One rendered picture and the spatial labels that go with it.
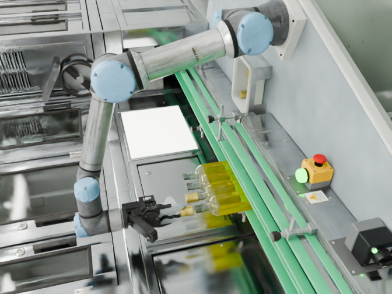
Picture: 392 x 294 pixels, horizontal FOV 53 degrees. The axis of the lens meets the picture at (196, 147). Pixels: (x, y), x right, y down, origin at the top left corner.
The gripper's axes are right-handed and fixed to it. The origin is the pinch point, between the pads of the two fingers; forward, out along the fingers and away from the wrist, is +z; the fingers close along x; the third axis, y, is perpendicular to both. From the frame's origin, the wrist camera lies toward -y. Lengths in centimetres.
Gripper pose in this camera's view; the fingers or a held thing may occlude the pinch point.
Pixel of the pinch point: (182, 212)
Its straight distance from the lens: 134.8
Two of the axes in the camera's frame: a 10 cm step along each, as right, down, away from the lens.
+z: 9.6, -1.5, 2.3
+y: -2.7, -5.9, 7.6
